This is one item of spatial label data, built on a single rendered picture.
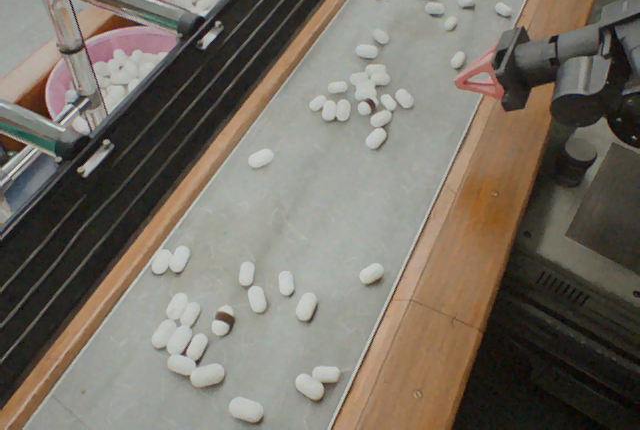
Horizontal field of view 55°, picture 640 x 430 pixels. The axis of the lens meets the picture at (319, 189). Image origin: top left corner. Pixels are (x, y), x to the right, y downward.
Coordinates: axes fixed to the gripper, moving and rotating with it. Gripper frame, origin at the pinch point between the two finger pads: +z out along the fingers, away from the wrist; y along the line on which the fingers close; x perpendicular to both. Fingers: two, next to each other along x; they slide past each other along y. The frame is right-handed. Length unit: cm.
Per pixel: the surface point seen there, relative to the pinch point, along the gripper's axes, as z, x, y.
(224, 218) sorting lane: 24.9, -4.9, 27.9
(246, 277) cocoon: 17.9, -1.3, 35.3
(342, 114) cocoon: 18.3, -2.0, 4.0
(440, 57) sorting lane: 12.5, 5.0, -18.0
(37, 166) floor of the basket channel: 55, -21, 29
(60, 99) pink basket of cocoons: 51, -27, 20
